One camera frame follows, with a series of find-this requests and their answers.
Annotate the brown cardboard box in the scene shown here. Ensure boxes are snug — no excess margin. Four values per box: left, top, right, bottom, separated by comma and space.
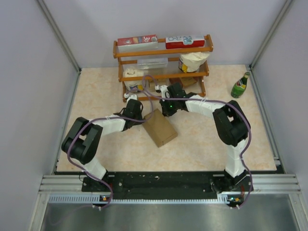
142, 109, 178, 148

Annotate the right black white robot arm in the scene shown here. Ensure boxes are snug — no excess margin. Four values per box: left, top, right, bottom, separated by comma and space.
155, 83, 251, 193

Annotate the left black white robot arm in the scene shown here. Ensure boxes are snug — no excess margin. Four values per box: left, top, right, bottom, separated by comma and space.
61, 99, 144, 191

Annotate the red white wrap box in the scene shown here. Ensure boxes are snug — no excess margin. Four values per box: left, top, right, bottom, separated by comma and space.
165, 35, 205, 49

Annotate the red white foil box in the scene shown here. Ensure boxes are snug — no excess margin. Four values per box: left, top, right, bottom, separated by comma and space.
117, 35, 158, 52

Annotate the beige sponge pack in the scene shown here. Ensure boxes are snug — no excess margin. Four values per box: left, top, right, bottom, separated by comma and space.
148, 79, 167, 91

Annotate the red-brown scouring pad pack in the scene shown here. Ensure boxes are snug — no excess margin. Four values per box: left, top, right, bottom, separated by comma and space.
169, 77, 197, 88

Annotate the orange wooden shelf rack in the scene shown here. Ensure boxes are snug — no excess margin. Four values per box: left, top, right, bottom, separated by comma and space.
113, 34, 214, 102

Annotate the lower toilet paper roll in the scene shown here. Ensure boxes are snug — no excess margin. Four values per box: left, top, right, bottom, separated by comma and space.
123, 67, 147, 93

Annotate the toilet paper roll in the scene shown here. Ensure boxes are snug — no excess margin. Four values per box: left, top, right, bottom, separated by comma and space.
123, 67, 147, 93
179, 52, 210, 73

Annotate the clear plastic container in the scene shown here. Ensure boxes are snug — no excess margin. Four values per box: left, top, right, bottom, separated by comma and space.
137, 58, 168, 70

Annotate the upper toilet paper roll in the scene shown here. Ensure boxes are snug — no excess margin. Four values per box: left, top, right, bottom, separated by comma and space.
179, 52, 210, 73

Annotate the green glass bottle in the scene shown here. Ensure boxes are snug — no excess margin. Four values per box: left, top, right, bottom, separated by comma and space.
231, 72, 250, 98

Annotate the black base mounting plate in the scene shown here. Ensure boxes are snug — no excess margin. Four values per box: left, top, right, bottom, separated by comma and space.
81, 171, 251, 200

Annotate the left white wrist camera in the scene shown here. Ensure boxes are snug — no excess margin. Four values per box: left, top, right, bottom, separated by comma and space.
124, 93, 138, 102

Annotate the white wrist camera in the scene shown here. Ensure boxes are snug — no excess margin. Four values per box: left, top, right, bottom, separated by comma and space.
124, 93, 138, 102
155, 85, 168, 101

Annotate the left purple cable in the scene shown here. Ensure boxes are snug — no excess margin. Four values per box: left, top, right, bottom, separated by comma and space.
67, 81, 156, 210

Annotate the purple cable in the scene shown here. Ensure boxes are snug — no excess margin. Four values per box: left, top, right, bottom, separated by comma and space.
141, 75, 253, 209
67, 81, 156, 210

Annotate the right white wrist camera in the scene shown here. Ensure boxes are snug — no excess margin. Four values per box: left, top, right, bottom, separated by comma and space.
155, 85, 168, 101

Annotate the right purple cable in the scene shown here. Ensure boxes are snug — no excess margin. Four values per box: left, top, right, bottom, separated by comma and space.
141, 75, 253, 209

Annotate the grey slotted cable duct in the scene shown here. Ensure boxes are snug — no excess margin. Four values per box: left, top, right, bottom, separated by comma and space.
49, 192, 244, 205

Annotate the aluminium frame rail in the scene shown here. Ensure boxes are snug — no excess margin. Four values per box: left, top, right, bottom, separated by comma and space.
39, 174, 301, 194

